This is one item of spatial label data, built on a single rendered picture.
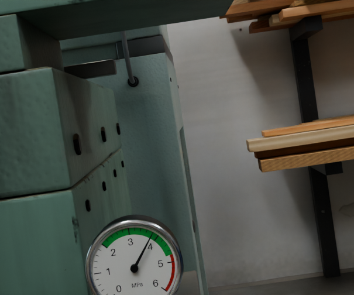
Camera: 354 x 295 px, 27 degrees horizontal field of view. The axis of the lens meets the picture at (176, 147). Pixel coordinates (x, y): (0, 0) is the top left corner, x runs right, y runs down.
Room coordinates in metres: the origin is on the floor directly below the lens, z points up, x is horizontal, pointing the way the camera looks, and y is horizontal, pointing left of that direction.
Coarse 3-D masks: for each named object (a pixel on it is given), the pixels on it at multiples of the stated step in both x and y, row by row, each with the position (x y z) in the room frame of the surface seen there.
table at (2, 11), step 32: (0, 0) 0.53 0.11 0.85; (32, 0) 0.53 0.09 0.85; (64, 0) 0.53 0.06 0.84; (96, 0) 0.53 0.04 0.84; (128, 0) 0.54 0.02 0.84; (160, 0) 0.57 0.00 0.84; (192, 0) 0.59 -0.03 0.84; (224, 0) 0.62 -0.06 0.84; (64, 32) 0.68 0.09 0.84; (96, 32) 0.71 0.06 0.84
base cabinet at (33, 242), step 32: (64, 192) 0.53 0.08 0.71; (96, 192) 0.67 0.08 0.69; (128, 192) 1.08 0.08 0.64; (0, 224) 0.53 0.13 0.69; (32, 224) 0.53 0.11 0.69; (64, 224) 0.53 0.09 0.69; (96, 224) 0.63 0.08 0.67; (0, 256) 0.53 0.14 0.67; (32, 256) 0.53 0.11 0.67; (64, 256) 0.53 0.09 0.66; (0, 288) 0.53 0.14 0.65; (32, 288) 0.53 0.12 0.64; (64, 288) 0.53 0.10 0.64
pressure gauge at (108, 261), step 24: (144, 216) 0.48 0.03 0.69; (96, 240) 0.46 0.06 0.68; (120, 240) 0.46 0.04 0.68; (144, 240) 0.46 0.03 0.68; (168, 240) 0.46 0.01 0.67; (96, 264) 0.46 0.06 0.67; (120, 264) 0.46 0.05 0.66; (144, 264) 0.46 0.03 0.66; (168, 264) 0.46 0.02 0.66; (96, 288) 0.46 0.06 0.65; (120, 288) 0.46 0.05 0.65; (144, 288) 0.46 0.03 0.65; (168, 288) 0.46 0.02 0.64
